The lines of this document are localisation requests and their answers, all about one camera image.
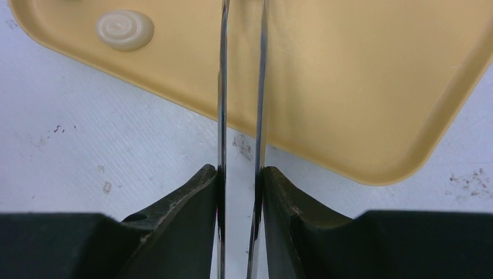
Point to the yellow plastic tray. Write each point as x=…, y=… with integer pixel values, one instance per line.
x=364, y=88

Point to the white swirl chocolate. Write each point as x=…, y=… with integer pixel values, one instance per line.
x=125, y=30

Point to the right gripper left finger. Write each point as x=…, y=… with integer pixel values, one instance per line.
x=171, y=238

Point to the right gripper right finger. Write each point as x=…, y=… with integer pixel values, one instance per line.
x=306, y=239

